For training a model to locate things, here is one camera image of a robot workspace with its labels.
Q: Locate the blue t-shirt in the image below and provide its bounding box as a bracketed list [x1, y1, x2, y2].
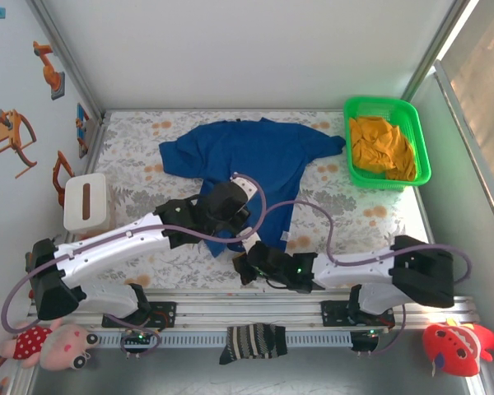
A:
[159, 117, 347, 258]

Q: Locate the black white striped sock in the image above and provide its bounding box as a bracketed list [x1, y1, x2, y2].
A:
[218, 323, 289, 365]

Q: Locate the floral patterned tablecloth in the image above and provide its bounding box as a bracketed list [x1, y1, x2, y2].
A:
[84, 109, 429, 291]

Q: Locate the small circuit board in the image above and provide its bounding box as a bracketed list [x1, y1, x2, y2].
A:
[351, 328, 380, 353]
[121, 328, 157, 346]

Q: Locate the white tissue box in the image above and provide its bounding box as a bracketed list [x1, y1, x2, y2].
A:
[63, 172, 116, 235]

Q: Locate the yellow crumpled cloth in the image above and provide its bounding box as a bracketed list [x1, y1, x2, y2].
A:
[348, 115, 417, 182]

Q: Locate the green plastic basket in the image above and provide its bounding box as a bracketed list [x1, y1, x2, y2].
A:
[343, 95, 432, 192]

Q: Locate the red plush fish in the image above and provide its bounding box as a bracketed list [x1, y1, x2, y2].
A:
[421, 318, 494, 378]

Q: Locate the pink plush pig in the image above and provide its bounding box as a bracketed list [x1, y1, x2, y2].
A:
[0, 318, 100, 371]

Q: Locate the framed glass side panel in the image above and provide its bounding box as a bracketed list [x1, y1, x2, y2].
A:
[431, 0, 494, 256]

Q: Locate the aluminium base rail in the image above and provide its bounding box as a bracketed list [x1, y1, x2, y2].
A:
[26, 287, 481, 330]

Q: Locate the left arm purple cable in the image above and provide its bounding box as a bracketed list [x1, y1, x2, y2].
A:
[0, 172, 268, 358]

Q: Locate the grey slotted cable duct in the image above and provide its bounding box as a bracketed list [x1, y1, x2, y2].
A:
[92, 331, 355, 350]

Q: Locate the blue orange machine wall sticker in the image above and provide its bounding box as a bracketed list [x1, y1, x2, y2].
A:
[76, 102, 91, 160]

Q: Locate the orange curved claw wall sticker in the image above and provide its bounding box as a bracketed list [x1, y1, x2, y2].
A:
[0, 109, 39, 179]

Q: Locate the aluminium frame post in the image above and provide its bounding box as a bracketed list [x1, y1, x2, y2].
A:
[403, 0, 481, 104]
[26, 0, 108, 123]

